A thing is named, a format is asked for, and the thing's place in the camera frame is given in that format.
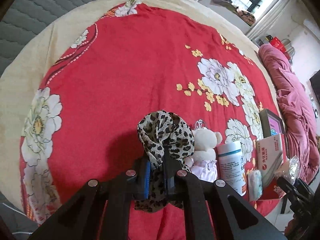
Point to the grey quilted headboard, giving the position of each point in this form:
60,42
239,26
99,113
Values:
25,19

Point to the red bags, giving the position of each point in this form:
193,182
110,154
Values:
285,46

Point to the white supplement bottle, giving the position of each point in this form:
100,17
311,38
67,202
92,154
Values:
231,165

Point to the red floral blanket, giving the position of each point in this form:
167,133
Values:
80,144

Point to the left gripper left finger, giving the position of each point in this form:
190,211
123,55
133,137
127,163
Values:
143,170

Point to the dark tray pink book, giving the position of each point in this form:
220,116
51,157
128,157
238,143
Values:
271,123

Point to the pink face mask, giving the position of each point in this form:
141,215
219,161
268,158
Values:
289,170

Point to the pink quilted duvet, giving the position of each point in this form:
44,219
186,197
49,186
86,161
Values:
296,109

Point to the white curtain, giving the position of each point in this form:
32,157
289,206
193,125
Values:
268,20

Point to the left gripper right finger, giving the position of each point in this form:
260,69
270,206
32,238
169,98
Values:
172,189

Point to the red tissue box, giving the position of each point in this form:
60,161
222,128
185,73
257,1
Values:
271,154

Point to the leopard print scarf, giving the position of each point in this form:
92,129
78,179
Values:
158,131

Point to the cream teddy bear pink dress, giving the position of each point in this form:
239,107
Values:
203,161

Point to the black wall television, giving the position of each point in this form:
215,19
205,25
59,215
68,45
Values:
315,84

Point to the clothes on window sill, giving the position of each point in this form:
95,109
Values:
245,15

